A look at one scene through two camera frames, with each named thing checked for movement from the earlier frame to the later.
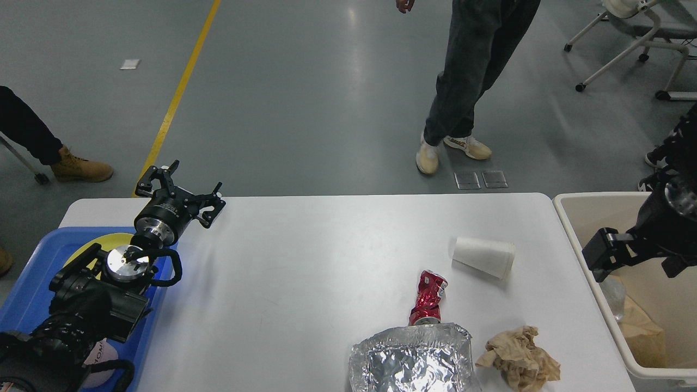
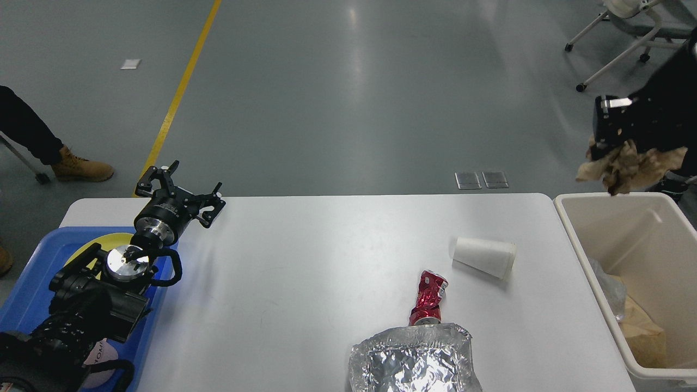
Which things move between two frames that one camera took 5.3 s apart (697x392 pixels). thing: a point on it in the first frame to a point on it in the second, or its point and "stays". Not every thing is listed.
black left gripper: x=166 y=213 stays
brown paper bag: x=644 y=338 stays
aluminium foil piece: x=614 y=291 stays
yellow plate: x=107 y=242 stays
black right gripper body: x=666 y=227 to x=665 y=116
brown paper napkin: x=521 y=365 to x=623 y=168
